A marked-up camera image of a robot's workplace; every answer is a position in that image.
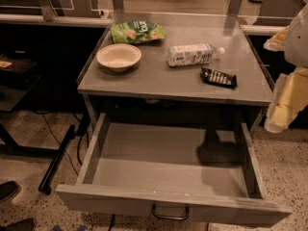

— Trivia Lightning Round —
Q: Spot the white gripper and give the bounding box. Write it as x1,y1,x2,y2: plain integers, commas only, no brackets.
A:
264,4,308,133

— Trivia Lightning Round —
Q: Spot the grey open top drawer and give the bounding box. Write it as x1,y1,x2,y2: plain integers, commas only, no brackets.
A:
56,115,292,227

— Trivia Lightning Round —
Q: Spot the clear plastic water bottle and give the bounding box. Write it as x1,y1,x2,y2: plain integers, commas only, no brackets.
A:
167,43,225,67

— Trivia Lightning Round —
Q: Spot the grey metal cabinet table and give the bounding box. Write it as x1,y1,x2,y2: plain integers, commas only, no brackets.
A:
78,13,272,128

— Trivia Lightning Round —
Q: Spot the green chip bag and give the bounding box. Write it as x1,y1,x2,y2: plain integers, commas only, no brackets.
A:
110,21,166,44

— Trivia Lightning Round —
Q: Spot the white paper bowl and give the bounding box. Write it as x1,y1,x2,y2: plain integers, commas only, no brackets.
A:
96,43,141,72

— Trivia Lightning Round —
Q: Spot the black side desk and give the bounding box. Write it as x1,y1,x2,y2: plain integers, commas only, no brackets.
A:
0,52,39,157

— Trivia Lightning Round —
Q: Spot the black desk leg base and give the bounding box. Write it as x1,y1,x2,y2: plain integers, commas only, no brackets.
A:
38,125,75,195

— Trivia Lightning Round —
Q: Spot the dark shoe upper left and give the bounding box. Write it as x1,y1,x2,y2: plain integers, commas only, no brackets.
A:
0,181,19,201

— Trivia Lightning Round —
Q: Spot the dark shoe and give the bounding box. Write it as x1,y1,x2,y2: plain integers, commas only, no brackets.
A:
0,218,36,231
0,181,19,201

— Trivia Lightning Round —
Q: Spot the dark shoe lower left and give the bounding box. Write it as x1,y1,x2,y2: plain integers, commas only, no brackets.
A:
0,218,36,231

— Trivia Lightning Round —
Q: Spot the black metal drawer handle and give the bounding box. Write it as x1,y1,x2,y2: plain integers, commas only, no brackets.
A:
151,204,190,221

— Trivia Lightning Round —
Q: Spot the black floor cable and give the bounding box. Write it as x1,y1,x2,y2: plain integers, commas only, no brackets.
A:
32,110,85,177

